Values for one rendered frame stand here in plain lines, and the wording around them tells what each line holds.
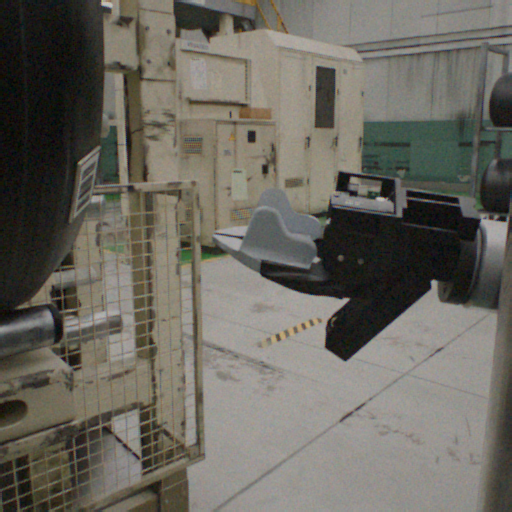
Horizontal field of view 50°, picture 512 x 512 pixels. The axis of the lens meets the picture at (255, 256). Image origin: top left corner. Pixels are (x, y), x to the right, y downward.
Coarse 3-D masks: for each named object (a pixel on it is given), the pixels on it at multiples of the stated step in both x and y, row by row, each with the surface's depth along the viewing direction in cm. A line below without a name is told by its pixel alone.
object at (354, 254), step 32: (352, 192) 45; (384, 192) 47; (416, 192) 44; (352, 224) 42; (384, 224) 41; (416, 224) 42; (448, 224) 43; (320, 256) 49; (352, 256) 43; (384, 256) 42; (416, 256) 44; (448, 256) 43; (352, 288) 45; (384, 288) 44; (448, 288) 44
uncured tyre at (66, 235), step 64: (0, 0) 36; (64, 0) 39; (0, 64) 37; (64, 64) 40; (0, 128) 38; (64, 128) 42; (0, 192) 41; (64, 192) 45; (0, 256) 45; (64, 256) 57
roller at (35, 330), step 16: (48, 304) 58; (0, 320) 54; (16, 320) 54; (32, 320) 55; (48, 320) 56; (0, 336) 53; (16, 336) 54; (32, 336) 55; (48, 336) 56; (0, 352) 53; (16, 352) 55
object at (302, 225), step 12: (264, 192) 47; (276, 192) 47; (264, 204) 48; (276, 204) 47; (288, 204) 47; (288, 216) 48; (300, 216) 48; (312, 216) 48; (228, 228) 49; (240, 228) 49; (288, 228) 48; (300, 228) 48; (312, 228) 48; (312, 240) 48
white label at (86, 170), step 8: (96, 152) 47; (88, 160) 46; (96, 160) 48; (80, 168) 45; (88, 168) 47; (96, 168) 49; (80, 176) 45; (88, 176) 47; (80, 184) 46; (88, 184) 48; (80, 192) 47; (88, 192) 49; (72, 200) 46; (80, 200) 48; (88, 200) 50; (72, 208) 47; (80, 208) 49; (72, 216) 47
